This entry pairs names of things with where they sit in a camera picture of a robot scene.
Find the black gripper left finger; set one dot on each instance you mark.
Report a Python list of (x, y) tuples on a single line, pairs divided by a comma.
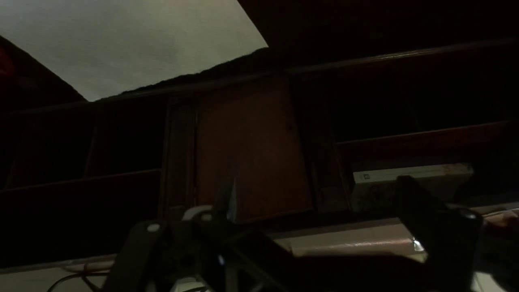
[(173, 249)]

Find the dark wooden secretary desk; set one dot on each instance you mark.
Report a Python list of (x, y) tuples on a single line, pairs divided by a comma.
[(406, 82)]

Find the small wooden cabinet door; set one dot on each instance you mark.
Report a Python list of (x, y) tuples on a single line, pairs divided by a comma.
[(249, 152)]

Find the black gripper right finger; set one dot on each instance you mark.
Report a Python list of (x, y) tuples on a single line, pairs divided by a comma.
[(444, 244)]

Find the white paper sheet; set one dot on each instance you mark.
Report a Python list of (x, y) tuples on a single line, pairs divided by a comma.
[(136, 43)]

